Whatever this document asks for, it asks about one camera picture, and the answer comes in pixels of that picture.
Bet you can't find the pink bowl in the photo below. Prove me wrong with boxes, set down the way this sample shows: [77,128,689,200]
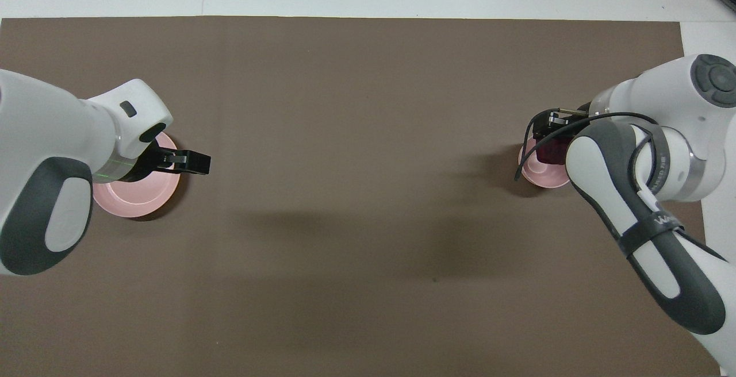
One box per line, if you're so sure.
[517,138,572,190]

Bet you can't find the dark red apple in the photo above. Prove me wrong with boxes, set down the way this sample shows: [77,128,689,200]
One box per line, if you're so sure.
[535,137,570,167]

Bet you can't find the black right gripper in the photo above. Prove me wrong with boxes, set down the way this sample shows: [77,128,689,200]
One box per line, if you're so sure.
[532,103,596,141]

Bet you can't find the brown table mat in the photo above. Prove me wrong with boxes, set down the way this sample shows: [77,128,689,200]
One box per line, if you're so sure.
[0,16,722,377]

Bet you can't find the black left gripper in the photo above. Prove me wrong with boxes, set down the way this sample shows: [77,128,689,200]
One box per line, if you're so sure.
[117,136,212,184]

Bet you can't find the pink plate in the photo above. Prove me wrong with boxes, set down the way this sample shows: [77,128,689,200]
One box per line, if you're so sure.
[91,131,182,219]

